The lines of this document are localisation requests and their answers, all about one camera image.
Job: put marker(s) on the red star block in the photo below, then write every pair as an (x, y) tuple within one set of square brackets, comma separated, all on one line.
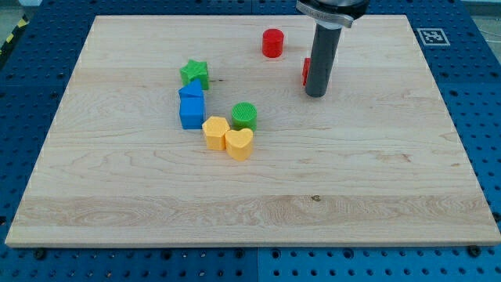
[(305, 70)]

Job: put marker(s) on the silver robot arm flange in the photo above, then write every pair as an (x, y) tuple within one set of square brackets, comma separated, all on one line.
[(333, 14)]

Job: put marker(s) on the green star block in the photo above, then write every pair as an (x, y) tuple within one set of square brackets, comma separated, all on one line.
[(195, 70)]

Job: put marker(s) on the yellow heart block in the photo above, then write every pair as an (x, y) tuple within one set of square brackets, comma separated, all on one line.
[(239, 143)]

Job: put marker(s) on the green cylinder block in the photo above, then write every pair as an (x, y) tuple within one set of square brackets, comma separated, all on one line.
[(244, 115)]

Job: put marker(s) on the yellow hexagon block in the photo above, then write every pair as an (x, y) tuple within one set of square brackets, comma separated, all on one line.
[(214, 130)]

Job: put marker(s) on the blue cube block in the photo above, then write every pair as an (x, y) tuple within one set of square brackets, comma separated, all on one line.
[(192, 112)]

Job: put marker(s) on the blue triangle block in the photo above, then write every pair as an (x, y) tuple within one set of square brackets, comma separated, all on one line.
[(192, 90)]

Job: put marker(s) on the wooden board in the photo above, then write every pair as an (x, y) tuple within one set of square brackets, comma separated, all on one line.
[(375, 162)]

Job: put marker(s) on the red cylinder block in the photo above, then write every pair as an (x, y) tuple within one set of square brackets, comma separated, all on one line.
[(272, 43)]

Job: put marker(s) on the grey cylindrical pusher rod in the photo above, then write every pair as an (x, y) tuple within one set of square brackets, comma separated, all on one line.
[(322, 56)]

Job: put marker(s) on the white fiducial marker tag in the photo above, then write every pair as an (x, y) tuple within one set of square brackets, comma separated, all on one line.
[(431, 36)]

